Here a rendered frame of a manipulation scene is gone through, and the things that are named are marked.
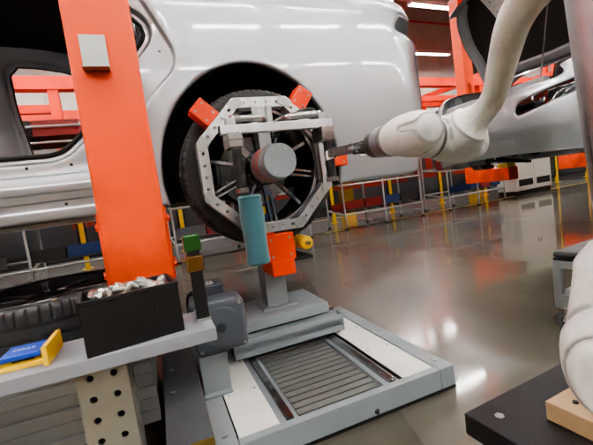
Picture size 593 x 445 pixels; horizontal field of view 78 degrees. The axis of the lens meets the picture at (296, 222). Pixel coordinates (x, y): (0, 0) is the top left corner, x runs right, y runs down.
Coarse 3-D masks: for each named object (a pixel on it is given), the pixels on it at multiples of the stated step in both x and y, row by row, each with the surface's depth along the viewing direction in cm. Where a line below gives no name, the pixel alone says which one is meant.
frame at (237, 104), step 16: (272, 96) 147; (224, 112) 140; (288, 112) 151; (208, 128) 138; (208, 144) 139; (320, 144) 155; (208, 160) 139; (320, 160) 155; (208, 176) 139; (320, 176) 160; (208, 192) 139; (320, 192) 156; (224, 208) 141; (304, 208) 153; (240, 224) 144; (272, 224) 148; (288, 224) 151
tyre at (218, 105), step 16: (224, 96) 150; (240, 96) 151; (256, 96) 153; (192, 128) 145; (192, 144) 144; (192, 160) 145; (192, 176) 145; (192, 192) 145; (192, 208) 156; (208, 208) 147; (320, 208) 165; (208, 224) 150; (224, 224) 150; (304, 224) 162; (240, 240) 153
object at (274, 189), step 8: (248, 144) 170; (224, 152) 166; (248, 160) 166; (232, 168) 168; (232, 176) 168; (248, 184) 166; (272, 184) 175; (232, 192) 168; (248, 192) 171; (256, 192) 172; (272, 192) 175; (264, 200) 174
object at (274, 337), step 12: (336, 312) 168; (288, 324) 160; (300, 324) 156; (312, 324) 158; (324, 324) 160; (336, 324) 162; (252, 336) 154; (264, 336) 151; (276, 336) 152; (288, 336) 154; (300, 336) 156; (312, 336) 158; (240, 348) 147; (252, 348) 149; (264, 348) 151; (276, 348) 153
